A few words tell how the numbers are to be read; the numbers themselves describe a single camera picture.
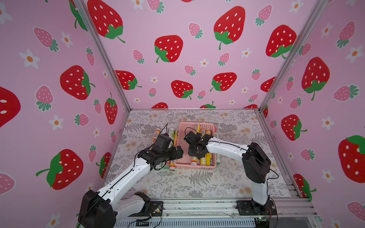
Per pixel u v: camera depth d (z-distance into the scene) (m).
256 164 0.49
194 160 0.84
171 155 0.71
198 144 0.66
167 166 0.86
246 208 0.72
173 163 0.84
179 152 0.72
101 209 0.38
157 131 1.03
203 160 0.88
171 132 1.02
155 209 0.71
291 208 1.54
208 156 0.90
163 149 0.61
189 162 0.84
